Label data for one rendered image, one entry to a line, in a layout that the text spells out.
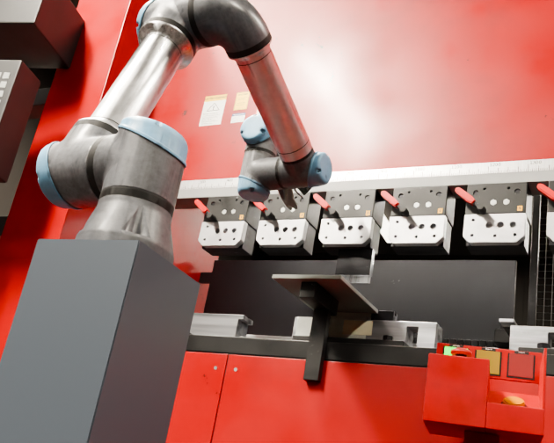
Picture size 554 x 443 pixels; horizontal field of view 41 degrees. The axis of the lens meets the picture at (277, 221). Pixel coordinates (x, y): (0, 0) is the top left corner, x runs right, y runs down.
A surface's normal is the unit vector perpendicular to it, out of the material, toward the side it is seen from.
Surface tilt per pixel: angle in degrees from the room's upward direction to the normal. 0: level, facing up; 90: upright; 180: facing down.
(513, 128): 90
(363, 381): 90
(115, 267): 90
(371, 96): 90
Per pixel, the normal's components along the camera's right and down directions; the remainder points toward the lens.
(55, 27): 0.96, 0.07
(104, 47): -0.44, -0.40
